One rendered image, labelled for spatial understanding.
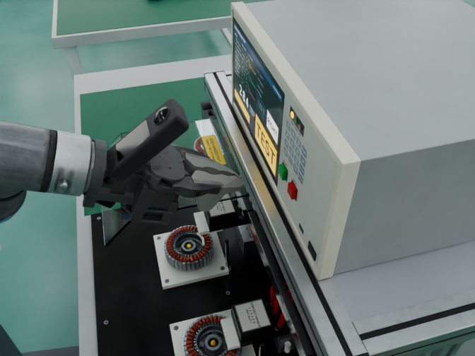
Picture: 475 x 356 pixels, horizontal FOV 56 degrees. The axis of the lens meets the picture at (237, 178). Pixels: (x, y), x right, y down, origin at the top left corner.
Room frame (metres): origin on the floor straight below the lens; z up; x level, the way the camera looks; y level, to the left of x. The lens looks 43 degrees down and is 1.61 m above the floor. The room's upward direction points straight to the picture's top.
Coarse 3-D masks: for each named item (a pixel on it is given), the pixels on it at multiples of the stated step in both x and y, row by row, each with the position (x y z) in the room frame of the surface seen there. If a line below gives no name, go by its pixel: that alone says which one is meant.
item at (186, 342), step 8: (200, 320) 0.45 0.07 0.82; (208, 320) 0.45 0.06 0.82; (216, 320) 0.45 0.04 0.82; (192, 328) 0.43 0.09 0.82; (200, 328) 0.43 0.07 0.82; (208, 328) 0.44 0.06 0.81; (216, 328) 0.44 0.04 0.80; (184, 336) 0.42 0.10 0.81; (192, 336) 0.42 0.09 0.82; (200, 336) 0.43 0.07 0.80; (208, 336) 0.42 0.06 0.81; (216, 336) 0.42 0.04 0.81; (224, 336) 0.43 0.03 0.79; (184, 344) 0.40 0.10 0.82; (192, 344) 0.40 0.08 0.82; (200, 344) 0.41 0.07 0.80; (208, 344) 0.41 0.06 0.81; (224, 344) 0.41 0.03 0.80; (184, 352) 0.39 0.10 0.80; (192, 352) 0.38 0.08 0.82; (200, 352) 0.39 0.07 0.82; (208, 352) 0.40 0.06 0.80; (216, 352) 0.39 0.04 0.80; (224, 352) 0.39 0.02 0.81; (232, 352) 0.38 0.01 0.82; (240, 352) 0.39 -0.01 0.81
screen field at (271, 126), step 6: (258, 96) 0.61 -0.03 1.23; (258, 102) 0.60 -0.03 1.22; (258, 108) 0.60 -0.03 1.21; (264, 108) 0.57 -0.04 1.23; (264, 114) 0.57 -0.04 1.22; (270, 114) 0.55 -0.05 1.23; (264, 120) 0.57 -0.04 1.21; (270, 120) 0.55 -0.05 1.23; (270, 126) 0.55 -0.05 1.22; (276, 126) 0.52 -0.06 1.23; (270, 132) 0.54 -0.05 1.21; (276, 132) 0.52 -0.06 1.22; (276, 138) 0.52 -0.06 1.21
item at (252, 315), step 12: (252, 300) 0.46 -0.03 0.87; (240, 312) 0.44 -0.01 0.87; (252, 312) 0.44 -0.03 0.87; (264, 312) 0.44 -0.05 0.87; (228, 324) 0.43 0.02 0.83; (240, 324) 0.41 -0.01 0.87; (252, 324) 0.41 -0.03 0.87; (264, 324) 0.41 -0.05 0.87; (276, 324) 0.43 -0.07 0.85; (228, 336) 0.41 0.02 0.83; (240, 336) 0.39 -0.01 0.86; (252, 336) 0.40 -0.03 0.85; (264, 336) 0.40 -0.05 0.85; (276, 336) 0.41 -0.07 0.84; (228, 348) 0.39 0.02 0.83
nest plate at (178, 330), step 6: (222, 312) 0.49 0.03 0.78; (228, 312) 0.49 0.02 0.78; (198, 318) 0.48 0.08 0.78; (174, 324) 0.46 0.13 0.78; (180, 324) 0.46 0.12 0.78; (186, 324) 0.46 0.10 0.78; (174, 330) 0.45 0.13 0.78; (180, 330) 0.45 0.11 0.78; (186, 330) 0.45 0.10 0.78; (174, 336) 0.44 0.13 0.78; (180, 336) 0.44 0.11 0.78; (204, 336) 0.44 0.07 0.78; (222, 336) 0.44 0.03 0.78; (174, 342) 0.42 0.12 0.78; (180, 342) 0.42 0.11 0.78; (174, 348) 0.41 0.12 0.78; (180, 348) 0.41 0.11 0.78; (246, 348) 0.41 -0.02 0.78; (252, 348) 0.41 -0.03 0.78; (180, 354) 0.40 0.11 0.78; (204, 354) 0.40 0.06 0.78; (246, 354) 0.40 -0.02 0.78; (252, 354) 0.40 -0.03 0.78
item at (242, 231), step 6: (240, 228) 0.68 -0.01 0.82; (246, 228) 0.68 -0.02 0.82; (240, 234) 0.67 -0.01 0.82; (246, 234) 0.66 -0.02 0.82; (240, 240) 0.66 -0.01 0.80; (246, 240) 0.65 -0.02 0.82; (252, 240) 0.65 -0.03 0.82; (240, 246) 0.66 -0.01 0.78; (246, 246) 0.64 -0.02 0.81; (252, 246) 0.65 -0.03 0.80; (246, 252) 0.64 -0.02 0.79; (252, 252) 0.65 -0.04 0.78; (258, 252) 0.65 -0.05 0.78
